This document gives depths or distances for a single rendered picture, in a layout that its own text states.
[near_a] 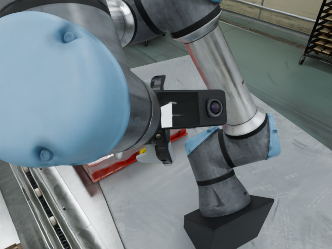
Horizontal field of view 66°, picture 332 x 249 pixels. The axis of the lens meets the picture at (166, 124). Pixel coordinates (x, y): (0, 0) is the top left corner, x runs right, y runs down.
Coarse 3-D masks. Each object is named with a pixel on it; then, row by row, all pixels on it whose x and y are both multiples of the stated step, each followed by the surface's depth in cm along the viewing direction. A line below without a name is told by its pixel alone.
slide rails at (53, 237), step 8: (16, 168) 98; (32, 168) 98; (24, 176) 96; (40, 176) 96; (24, 184) 93; (40, 184) 93; (32, 192) 90; (48, 192) 90; (32, 200) 88; (48, 200) 88; (40, 208) 85; (56, 208) 85; (40, 216) 83; (56, 216) 83; (48, 224) 81; (64, 224) 81; (48, 232) 79; (64, 232) 79; (56, 240) 77; (72, 240) 77; (56, 248) 75; (72, 248) 75; (80, 248) 75
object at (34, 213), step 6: (12, 168) 97; (18, 174) 96; (18, 180) 93; (24, 192) 89; (30, 204) 85; (36, 216) 82; (42, 228) 79; (42, 234) 77; (48, 240) 76; (48, 246) 75
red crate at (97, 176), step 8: (184, 128) 114; (176, 136) 114; (136, 152) 102; (96, 160) 105; (128, 160) 102; (136, 160) 104; (112, 168) 99; (120, 168) 101; (96, 176) 96; (104, 176) 98
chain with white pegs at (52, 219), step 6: (24, 168) 97; (30, 174) 97; (30, 180) 96; (36, 192) 88; (42, 198) 90; (42, 204) 88; (48, 216) 84; (54, 222) 81; (54, 228) 81; (60, 234) 80
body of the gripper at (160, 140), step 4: (152, 88) 34; (156, 88) 33; (160, 88) 33; (160, 108) 27; (160, 112) 26; (160, 116) 26; (160, 120) 27; (156, 132) 32; (160, 132) 32; (164, 132) 32; (168, 132) 35; (152, 136) 27; (156, 136) 32; (160, 136) 32; (164, 136) 33; (168, 136) 35; (148, 140) 27; (152, 140) 33; (156, 140) 33; (160, 140) 33; (164, 140) 33; (168, 140) 35; (144, 144) 32; (160, 144) 33; (164, 144) 33
